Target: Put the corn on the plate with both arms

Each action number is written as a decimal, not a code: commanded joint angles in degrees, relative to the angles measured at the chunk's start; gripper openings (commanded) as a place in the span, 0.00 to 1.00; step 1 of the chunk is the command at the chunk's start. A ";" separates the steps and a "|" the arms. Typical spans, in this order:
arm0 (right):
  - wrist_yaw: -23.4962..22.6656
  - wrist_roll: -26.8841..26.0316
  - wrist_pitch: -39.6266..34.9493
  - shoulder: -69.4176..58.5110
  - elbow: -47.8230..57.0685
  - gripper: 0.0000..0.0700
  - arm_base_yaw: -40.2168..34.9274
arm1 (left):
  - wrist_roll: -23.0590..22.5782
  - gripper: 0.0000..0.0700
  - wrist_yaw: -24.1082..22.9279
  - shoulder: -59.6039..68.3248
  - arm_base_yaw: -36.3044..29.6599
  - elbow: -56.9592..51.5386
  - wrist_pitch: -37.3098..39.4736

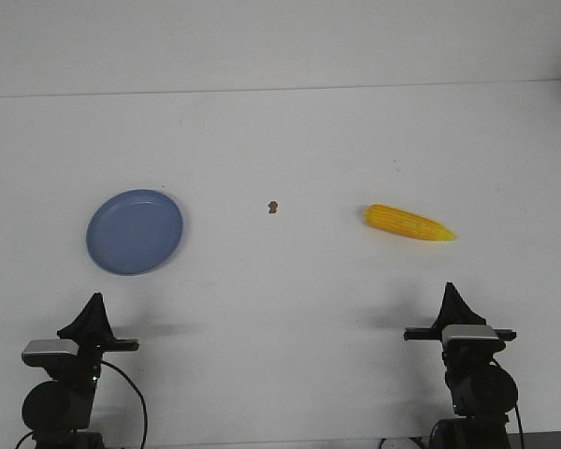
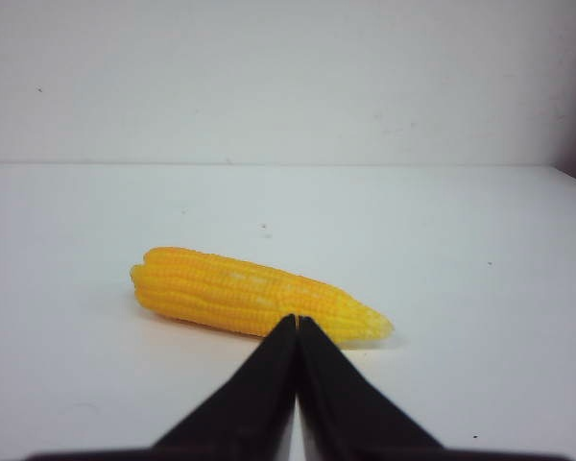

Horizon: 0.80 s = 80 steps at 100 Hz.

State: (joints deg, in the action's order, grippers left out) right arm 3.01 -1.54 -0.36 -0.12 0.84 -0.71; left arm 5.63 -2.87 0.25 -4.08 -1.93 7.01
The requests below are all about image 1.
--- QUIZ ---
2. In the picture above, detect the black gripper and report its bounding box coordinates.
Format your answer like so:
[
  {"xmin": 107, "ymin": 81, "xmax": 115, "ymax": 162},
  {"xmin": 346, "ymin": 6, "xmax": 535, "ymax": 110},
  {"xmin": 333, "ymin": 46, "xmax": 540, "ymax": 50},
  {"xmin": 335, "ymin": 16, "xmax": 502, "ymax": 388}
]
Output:
[
  {"xmin": 403, "ymin": 282, "xmax": 516, "ymax": 374},
  {"xmin": 57, "ymin": 293, "xmax": 139, "ymax": 379}
]

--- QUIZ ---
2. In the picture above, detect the blue round plate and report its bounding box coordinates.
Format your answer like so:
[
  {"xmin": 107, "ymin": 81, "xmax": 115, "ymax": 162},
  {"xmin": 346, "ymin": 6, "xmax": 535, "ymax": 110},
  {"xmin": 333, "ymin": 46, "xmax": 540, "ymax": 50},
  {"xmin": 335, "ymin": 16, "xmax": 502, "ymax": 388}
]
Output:
[{"xmin": 85, "ymin": 189, "xmax": 184, "ymax": 276}]

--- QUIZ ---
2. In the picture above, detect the yellow corn cob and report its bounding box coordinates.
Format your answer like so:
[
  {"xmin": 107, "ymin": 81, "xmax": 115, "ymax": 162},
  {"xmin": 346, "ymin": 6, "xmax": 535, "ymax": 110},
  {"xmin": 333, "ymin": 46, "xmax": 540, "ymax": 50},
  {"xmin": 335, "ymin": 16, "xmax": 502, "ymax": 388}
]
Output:
[{"xmin": 364, "ymin": 204, "xmax": 457, "ymax": 241}]

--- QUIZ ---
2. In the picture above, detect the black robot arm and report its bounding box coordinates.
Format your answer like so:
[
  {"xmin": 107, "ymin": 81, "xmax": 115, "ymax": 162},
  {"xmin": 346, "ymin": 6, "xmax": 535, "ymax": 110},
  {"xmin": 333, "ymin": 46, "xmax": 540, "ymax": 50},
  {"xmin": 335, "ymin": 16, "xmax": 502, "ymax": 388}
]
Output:
[
  {"xmin": 403, "ymin": 282, "xmax": 519, "ymax": 448},
  {"xmin": 22, "ymin": 293, "xmax": 148, "ymax": 448}
]

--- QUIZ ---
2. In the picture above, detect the small brown crumb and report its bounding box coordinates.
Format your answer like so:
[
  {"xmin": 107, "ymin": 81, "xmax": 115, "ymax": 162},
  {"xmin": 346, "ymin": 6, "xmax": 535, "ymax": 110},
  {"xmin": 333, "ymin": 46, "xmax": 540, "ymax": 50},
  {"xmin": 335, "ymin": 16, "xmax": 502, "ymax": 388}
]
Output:
[{"xmin": 268, "ymin": 201, "xmax": 279, "ymax": 214}]

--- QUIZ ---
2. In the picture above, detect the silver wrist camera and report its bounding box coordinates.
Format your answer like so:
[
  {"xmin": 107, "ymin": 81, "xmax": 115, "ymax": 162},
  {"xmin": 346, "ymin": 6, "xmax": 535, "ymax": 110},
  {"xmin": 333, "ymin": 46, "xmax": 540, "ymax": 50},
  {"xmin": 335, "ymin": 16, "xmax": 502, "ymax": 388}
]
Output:
[
  {"xmin": 22, "ymin": 339, "xmax": 79, "ymax": 368},
  {"xmin": 441, "ymin": 325, "xmax": 500, "ymax": 348}
]

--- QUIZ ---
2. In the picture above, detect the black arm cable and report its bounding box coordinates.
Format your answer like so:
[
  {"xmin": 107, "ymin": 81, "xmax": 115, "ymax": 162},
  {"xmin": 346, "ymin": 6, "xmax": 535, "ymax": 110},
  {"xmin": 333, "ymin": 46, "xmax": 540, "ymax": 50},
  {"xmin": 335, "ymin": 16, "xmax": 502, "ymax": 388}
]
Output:
[
  {"xmin": 511, "ymin": 401, "xmax": 525, "ymax": 449},
  {"xmin": 100, "ymin": 359, "xmax": 149, "ymax": 449}
]

